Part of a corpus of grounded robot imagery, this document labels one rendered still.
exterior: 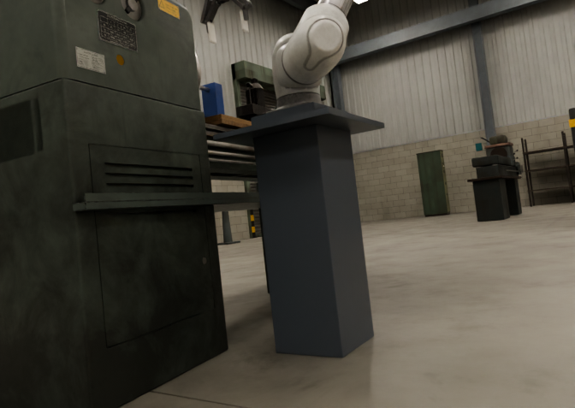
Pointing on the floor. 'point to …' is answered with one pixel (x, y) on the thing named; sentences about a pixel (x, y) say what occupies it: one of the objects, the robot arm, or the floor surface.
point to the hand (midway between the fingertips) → (228, 34)
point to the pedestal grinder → (227, 230)
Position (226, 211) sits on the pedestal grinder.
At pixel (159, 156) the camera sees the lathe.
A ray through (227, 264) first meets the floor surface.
